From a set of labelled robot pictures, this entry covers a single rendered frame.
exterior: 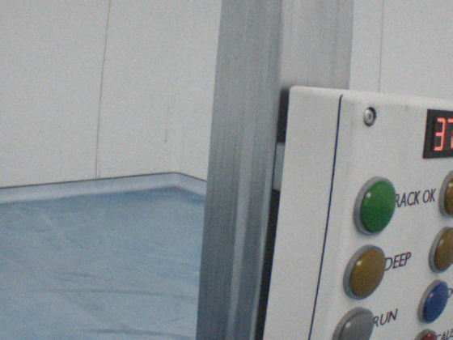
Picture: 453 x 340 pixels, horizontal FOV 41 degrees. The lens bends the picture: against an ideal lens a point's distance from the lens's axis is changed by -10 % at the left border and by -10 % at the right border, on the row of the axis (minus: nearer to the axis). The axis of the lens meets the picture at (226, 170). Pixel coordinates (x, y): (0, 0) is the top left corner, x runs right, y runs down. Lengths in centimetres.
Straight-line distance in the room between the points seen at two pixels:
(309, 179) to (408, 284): 10
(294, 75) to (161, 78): 459
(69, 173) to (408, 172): 430
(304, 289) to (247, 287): 5
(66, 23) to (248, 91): 410
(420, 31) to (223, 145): 336
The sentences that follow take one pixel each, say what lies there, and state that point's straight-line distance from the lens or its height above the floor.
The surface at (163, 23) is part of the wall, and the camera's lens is 492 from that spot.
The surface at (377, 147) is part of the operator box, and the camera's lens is 33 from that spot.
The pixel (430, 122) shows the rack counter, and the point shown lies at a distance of 36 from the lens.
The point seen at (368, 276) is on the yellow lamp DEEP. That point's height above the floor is 98.
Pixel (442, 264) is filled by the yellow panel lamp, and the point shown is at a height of 98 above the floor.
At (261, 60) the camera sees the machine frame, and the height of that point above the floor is 108.
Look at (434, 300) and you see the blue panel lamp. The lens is 40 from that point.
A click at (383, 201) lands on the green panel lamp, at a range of 33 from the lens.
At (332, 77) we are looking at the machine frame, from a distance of 38.
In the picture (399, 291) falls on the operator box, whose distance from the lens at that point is 38.
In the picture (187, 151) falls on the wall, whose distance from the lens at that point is 505.
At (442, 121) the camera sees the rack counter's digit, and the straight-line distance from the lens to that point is 37.
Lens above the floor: 109
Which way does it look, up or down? 11 degrees down
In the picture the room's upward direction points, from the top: 5 degrees clockwise
